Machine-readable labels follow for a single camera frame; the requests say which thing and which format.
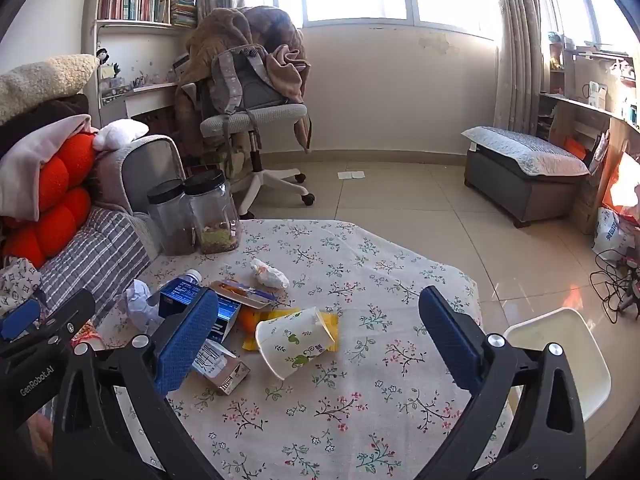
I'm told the white plastic bin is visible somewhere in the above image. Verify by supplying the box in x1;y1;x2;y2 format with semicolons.
502;307;612;426

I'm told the yellow snack packet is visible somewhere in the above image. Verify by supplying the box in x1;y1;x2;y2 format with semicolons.
242;311;341;353

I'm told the large clear jar black lid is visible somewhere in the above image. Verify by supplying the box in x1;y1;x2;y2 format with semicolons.
183;169;242;255

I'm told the white desk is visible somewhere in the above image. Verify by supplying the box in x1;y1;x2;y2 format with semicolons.
97;80;181;131

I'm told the crumpled white tissue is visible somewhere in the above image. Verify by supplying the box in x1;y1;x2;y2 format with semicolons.
250;258;291;290

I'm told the dark brown cloth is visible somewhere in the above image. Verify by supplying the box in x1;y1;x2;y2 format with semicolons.
0;92;90;151

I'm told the cream fleece pillow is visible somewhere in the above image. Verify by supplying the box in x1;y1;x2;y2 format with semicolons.
0;54;101;123

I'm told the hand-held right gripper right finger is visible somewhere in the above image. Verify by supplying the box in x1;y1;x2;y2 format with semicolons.
415;285;588;480

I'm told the quilted grey cover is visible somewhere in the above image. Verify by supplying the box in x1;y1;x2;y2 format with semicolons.
461;126;591;177

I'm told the small brown white carton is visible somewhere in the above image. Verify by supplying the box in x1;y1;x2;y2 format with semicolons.
192;340;251;396

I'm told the white printed paper cup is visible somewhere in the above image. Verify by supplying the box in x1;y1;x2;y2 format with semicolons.
255;306;336;381

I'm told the grey storage ottoman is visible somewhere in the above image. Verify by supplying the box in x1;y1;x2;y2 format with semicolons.
462;145;583;228

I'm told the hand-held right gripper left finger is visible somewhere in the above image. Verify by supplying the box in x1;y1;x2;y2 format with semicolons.
51;287;223;480

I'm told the floral tablecloth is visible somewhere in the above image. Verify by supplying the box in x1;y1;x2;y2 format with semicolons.
95;217;516;480

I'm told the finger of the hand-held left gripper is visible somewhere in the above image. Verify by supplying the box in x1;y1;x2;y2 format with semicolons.
0;300;42;341

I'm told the red tufted cushion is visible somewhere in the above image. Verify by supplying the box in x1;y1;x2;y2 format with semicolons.
2;132;98;268

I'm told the pale pink garment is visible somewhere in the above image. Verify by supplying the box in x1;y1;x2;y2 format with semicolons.
0;114;93;221

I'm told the grey backpack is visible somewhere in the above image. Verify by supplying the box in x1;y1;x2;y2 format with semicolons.
210;44;291;116

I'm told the beige curtain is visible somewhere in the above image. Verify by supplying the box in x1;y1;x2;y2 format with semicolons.
492;0;553;133

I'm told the white plush toy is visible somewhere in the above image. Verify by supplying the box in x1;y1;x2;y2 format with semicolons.
92;119;150;152

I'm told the red white wrapper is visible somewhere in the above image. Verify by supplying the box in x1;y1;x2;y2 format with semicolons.
70;322;106;353

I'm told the white patterned cloth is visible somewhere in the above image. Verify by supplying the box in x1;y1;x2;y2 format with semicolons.
0;256;43;313

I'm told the pink cloth on chair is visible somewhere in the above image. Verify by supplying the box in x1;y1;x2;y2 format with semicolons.
265;45;307;106

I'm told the blue cardboard box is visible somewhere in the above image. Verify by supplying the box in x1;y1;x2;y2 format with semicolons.
159;280;243;343

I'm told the tangle of black cables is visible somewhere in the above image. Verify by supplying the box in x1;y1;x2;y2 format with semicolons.
590;250;640;323

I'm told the small clear jar black lid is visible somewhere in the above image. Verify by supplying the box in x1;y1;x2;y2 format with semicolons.
146;179;197;256

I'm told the wooden shelf desk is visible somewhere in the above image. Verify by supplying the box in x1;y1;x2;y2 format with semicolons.
537;35;640;236

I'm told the grey mesh chair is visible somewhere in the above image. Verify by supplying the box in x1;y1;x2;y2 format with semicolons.
95;135;186;216

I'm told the white plastic bag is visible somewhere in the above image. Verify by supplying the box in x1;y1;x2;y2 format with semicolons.
592;207;636;261

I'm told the grey striped cushion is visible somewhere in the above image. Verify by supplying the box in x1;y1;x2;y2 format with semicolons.
37;207;151;311

